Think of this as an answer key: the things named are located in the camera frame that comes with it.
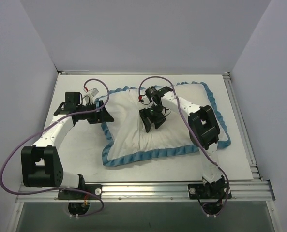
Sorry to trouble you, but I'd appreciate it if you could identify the blue white pillowcase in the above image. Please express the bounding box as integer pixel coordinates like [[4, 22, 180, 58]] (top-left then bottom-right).
[[94, 81, 232, 169]]

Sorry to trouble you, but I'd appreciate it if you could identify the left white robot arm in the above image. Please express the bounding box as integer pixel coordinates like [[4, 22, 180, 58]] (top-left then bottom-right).
[[21, 92, 114, 199]]

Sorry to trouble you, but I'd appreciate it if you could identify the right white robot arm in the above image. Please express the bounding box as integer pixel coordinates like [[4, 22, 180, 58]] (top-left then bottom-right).
[[138, 86, 225, 198]]

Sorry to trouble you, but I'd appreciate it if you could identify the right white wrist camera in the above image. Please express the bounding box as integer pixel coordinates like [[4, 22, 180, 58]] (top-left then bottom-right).
[[138, 95, 151, 105]]

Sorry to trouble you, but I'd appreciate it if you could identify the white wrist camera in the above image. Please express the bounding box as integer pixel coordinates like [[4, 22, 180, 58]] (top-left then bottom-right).
[[138, 95, 151, 105], [83, 88, 99, 104]]

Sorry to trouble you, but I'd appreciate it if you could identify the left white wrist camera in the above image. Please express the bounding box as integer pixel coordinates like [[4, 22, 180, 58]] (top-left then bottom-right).
[[83, 88, 99, 104]]

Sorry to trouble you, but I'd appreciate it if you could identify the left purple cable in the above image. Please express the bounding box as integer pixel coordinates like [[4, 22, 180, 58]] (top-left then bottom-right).
[[0, 78, 110, 216]]

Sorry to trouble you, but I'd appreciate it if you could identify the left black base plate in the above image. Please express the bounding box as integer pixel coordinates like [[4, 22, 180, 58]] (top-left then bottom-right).
[[58, 184, 103, 201]]

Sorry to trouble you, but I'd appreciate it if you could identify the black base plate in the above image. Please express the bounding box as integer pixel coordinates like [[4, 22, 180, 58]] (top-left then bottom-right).
[[58, 184, 103, 201], [188, 179, 227, 200]]

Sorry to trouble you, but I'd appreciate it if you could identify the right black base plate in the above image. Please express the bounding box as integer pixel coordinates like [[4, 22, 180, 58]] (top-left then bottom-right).
[[188, 179, 227, 200]]

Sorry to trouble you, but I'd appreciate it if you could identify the front aluminium rail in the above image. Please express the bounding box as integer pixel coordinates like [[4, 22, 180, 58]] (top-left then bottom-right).
[[16, 179, 275, 203]]

